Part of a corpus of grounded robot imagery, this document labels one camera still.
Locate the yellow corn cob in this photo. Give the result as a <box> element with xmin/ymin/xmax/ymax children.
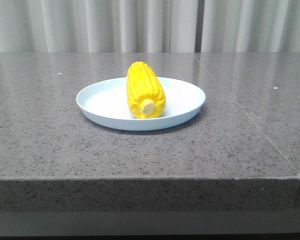
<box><xmin>126</xmin><ymin>61</ymin><xmax>166</xmax><ymax>119</ymax></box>

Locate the light blue round plate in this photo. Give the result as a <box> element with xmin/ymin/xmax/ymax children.
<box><xmin>76</xmin><ymin>77</ymin><xmax>206</xmax><ymax>131</ymax></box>

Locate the right white curtain panel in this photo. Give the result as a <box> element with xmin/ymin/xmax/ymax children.
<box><xmin>200</xmin><ymin>0</ymin><xmax>300</xmax><ymax>53</ymax></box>

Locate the white curtain panel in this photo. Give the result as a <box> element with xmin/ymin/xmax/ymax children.
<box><xmin>0</xmin><ymin>0</ymin><xmax>203</xmax><ymax>53</ymax></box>
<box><xmin>200</xmin><ymin>0</ymin><xmax>300</xmax><ymax>53</ymax></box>

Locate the left white curtain panel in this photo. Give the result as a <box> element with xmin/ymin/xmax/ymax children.
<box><xmin>0</xmin><ymin>0</ymin><xmax>203</xmax><ymax>53</ymax></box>

